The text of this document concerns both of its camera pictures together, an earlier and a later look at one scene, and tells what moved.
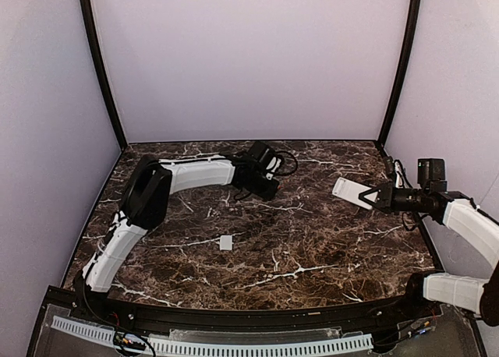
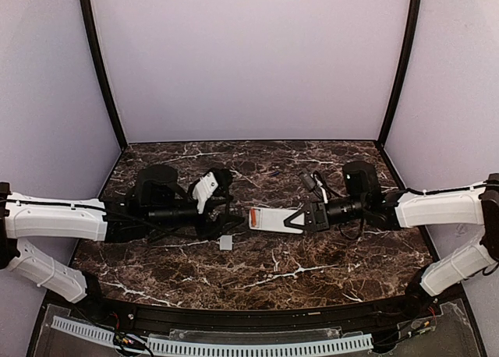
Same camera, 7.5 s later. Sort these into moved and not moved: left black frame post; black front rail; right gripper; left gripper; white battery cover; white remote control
Moved: white remote control; right gripper; left gripper
Not moved: white battery cover; left black frame post; black front rail
